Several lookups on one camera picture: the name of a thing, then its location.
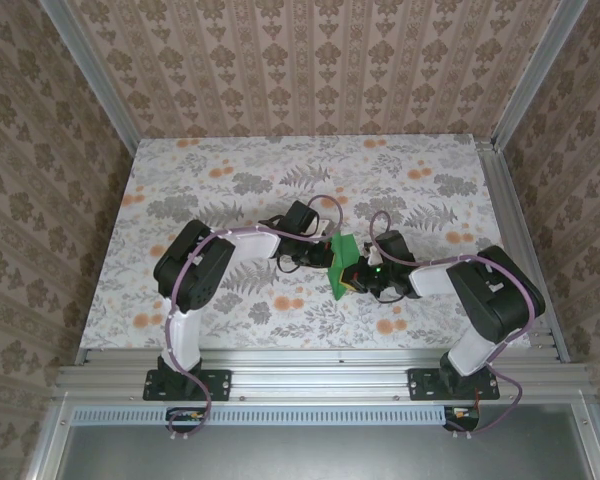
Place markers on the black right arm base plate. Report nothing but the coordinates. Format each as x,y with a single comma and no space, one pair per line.
420,385

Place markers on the small connector board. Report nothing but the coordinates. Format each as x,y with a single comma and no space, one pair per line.
462,414
185,416

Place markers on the aluminium frame bar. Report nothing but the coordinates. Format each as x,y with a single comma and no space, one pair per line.
595,445
47,445

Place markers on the aluminium front frame rail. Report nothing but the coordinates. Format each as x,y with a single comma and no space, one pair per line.
305,370

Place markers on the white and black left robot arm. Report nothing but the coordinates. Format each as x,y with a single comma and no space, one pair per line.
252,242

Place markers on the aluminium side rail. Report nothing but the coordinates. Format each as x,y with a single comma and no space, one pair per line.
505,200

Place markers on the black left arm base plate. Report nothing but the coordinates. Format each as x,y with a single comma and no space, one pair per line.
220,385

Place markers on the aluminium corner post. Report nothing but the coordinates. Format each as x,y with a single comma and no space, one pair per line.
541,65
87,65

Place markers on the grey metal panel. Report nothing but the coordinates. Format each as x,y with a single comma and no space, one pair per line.
305,455

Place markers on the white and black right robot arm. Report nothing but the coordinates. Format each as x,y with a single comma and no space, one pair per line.
495,300

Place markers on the green cloth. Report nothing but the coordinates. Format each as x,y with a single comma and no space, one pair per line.
345,250

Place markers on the floral patterned table cover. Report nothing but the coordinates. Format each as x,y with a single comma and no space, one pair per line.
205,165

